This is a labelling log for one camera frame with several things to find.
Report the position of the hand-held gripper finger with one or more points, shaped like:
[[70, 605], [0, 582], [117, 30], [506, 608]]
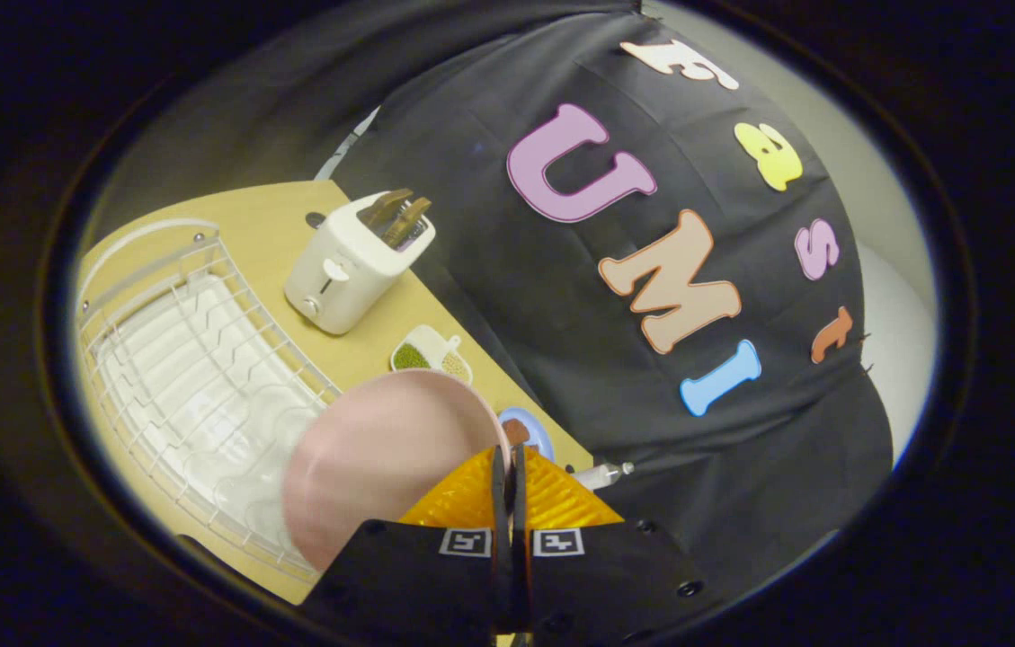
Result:
[[520, 503], [500, 503]]

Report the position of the pink plate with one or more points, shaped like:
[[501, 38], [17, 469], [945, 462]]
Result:
[[372, 458]]

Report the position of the white divided bean dish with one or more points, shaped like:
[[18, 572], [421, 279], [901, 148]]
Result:
[[429, 353]]

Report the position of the black backdrop cloth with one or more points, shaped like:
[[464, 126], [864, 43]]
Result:
[[633, 270]]

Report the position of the white marker pen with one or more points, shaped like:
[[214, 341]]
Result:
[[601, 474]]

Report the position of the white toaster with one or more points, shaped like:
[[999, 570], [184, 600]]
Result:
[[347, 270]]

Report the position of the toast slice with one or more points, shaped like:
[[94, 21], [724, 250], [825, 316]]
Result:
[[381, 208], [406, 222]]

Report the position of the small blue dish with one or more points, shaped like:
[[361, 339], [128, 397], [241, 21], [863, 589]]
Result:
[[532, 429]]

